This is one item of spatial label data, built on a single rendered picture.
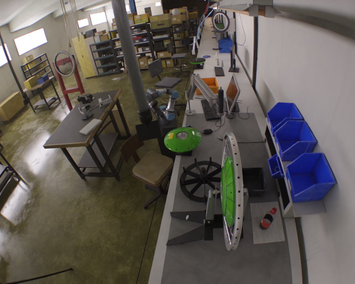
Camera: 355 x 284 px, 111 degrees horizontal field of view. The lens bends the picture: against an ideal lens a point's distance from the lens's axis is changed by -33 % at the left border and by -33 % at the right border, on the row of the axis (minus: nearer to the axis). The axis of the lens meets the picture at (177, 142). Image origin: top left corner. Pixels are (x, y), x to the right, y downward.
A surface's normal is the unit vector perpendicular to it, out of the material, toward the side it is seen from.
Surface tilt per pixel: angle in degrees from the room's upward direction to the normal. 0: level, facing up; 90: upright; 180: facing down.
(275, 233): 0
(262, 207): 0
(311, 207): 0
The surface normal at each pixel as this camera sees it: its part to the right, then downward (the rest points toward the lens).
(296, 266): -0.13, -0.75
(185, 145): -0.04, -0.48
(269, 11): -0.15, 0.66
